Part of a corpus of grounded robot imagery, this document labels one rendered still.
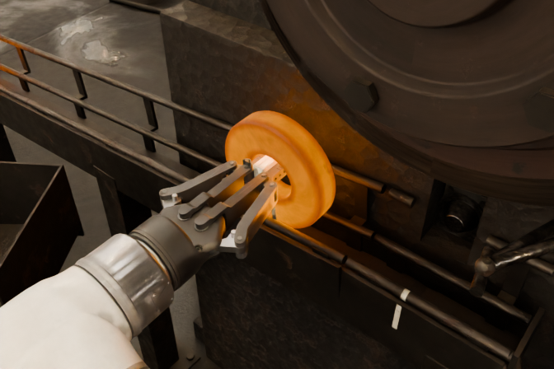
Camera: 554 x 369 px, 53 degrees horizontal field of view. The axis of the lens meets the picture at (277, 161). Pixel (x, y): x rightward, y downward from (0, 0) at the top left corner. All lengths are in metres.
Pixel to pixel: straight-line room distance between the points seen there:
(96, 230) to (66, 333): 1.28
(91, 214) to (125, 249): 1.29
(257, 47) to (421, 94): 0.39
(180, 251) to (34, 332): 0.15
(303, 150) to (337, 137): 0.08
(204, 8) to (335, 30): 0.47
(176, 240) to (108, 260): 0.07
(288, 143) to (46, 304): 0.29
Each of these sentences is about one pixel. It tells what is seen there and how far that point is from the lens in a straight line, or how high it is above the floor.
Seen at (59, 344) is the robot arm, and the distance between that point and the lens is 0.50.
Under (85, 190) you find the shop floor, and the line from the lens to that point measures 1.92.
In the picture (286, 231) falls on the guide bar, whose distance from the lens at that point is 0.70.
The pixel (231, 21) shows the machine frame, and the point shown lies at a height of 0.87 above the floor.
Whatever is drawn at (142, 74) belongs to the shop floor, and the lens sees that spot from 2.51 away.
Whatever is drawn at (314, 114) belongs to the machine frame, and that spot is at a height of 0.81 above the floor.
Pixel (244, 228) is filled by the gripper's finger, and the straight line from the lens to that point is 0.59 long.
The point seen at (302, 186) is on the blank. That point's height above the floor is 0.78.
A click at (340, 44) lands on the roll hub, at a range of 0.39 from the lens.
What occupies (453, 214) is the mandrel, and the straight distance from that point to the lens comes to 0.68.
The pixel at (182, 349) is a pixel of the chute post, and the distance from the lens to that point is 1.44.
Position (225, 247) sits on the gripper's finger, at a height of 0.78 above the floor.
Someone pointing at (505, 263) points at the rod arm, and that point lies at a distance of 0.43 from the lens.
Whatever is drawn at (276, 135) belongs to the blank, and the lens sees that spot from 0.63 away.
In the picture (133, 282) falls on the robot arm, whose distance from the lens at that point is 0.53.
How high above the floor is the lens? 1.20
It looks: 38 degrees down
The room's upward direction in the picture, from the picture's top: straight up
